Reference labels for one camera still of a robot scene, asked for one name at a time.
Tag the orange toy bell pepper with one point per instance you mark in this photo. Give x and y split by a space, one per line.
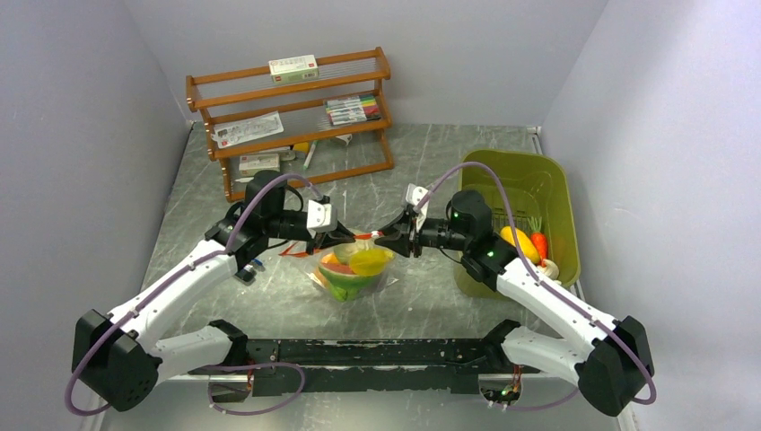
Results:
321 280

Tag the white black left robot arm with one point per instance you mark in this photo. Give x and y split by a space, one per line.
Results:
122 355

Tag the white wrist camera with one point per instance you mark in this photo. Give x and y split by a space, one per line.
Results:
321 218
414 195

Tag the yellow round tape roll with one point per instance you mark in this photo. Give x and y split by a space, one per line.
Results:
302 147

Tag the green white box bottom shelf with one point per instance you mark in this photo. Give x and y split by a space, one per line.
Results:
250 164

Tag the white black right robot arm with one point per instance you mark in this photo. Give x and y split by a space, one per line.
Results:
608 360

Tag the green white box shelf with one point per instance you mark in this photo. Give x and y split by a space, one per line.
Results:
293 70
250 164

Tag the white tape dispenser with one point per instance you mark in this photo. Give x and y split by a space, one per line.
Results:
343 139

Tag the orange toy carrot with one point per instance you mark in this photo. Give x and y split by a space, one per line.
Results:
538 239

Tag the clear zip bag orange zipper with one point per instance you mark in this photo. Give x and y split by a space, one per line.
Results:
310 262

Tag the white toy mushroom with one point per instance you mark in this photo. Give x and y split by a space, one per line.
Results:
549 269

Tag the olive green plastic bin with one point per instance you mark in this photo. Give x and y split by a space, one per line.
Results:
537 188

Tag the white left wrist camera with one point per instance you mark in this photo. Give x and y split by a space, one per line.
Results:
321 218

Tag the green capped white marker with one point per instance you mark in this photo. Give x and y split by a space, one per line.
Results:
310 155

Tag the blue black stapler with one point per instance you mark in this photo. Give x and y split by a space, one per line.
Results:
248 273

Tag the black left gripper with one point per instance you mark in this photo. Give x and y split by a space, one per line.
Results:
325 240

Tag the wooden three-tier shelf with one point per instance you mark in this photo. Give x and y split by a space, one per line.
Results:
249 93

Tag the pink toy watermelon slice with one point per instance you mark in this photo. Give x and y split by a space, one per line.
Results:
335 270

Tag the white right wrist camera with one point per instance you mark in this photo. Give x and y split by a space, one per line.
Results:
414 195

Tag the yellow toy lemon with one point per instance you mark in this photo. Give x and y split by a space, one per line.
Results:
519 239

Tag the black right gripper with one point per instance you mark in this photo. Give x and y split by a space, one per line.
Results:
403 239

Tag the coloured marker pen pack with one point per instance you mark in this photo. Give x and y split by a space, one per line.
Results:
352 109

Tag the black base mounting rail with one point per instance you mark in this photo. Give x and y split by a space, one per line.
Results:
319 365

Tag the green white box top shelf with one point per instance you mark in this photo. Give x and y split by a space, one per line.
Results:
293 70

